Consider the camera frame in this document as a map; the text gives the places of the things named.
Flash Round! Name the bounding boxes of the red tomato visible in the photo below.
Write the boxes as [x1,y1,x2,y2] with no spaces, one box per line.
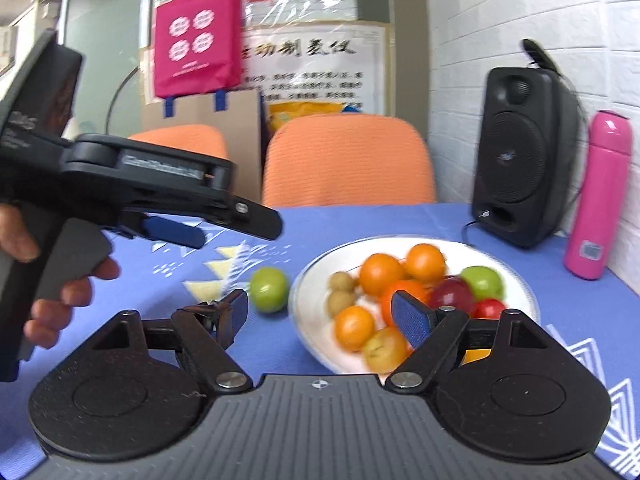
[472,298,507,321]

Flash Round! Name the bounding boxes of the yellow-red tomato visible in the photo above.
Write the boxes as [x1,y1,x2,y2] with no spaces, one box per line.
[361,327,411,373]

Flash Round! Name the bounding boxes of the blue printed tablecloth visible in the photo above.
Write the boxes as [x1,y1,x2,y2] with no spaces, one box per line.
[0,202,640,480]

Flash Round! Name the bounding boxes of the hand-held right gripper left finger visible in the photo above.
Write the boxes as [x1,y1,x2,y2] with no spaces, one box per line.
[75,289,253,393]

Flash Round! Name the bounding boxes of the large orange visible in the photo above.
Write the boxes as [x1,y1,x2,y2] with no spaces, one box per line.
[359,254,407,297]
[405,243,447,283]

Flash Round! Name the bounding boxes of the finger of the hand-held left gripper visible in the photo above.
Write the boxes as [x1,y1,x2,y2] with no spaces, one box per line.
[150,191,285,242]
[117,214,207,250]

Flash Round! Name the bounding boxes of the brown paper bag blue handles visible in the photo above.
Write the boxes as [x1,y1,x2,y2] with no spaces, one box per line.
[140,87,263,201]

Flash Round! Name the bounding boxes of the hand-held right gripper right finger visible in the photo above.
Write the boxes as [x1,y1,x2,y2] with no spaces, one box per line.
[385,291,566,393]

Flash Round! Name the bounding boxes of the black speaker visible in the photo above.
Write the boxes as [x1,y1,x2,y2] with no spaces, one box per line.
[471,37,583,250]

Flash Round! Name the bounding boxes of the magenta tote bag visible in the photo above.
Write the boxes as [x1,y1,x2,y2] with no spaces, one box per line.
[152,0,246,100]

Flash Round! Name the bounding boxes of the white text wall poster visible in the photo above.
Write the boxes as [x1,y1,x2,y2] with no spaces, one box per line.
[137,22,391,118]

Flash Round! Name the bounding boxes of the orange chair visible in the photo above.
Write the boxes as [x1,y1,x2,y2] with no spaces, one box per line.
[261,114,437,208]
[127,124,230,163]

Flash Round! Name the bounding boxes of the large green apple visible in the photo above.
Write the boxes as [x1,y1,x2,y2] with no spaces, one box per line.
[460,266,505,302]

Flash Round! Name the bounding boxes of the reddish tangerine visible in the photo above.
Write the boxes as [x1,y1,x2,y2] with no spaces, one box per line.
[381,280,430,328]

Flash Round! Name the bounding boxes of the white plate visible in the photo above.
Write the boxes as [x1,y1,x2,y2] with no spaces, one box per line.
[288,235,541,376]

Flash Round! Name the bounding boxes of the dark red plum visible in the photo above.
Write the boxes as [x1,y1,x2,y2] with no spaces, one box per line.
[429,276,476,316]

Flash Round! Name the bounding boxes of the person's left hand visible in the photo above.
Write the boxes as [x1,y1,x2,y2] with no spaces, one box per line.
[0,204,122,351]

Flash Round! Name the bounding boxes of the small green apple back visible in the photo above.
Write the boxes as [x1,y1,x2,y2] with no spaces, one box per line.
[249,266,290,314]

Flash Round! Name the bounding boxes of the pink bottle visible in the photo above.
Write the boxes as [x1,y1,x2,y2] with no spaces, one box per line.
[563,110,633,281]

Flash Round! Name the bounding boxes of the black speaker cable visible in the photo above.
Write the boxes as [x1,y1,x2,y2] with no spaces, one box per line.
[460,218,482,247]

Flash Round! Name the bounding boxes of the small orange citrus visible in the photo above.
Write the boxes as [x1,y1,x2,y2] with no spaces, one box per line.
[334,306,377,352]

